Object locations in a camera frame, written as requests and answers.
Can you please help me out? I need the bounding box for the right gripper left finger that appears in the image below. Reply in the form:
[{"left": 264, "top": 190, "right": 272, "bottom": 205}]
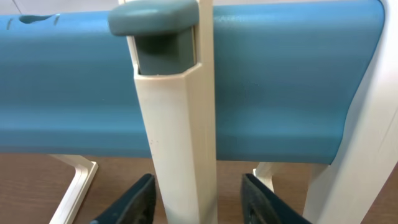
[{"left": 90, "top": 173, "right": 157, "bottom": 224}]

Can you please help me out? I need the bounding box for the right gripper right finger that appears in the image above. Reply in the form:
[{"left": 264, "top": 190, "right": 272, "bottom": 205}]
[{"left": 241, "top": 173, "right": 313, "bottom": 224}]

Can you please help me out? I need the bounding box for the white and blue stand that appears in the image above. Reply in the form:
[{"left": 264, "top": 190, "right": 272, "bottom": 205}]
[{"left": 0, "top": 0, "right": 398, "bottom": 224}]

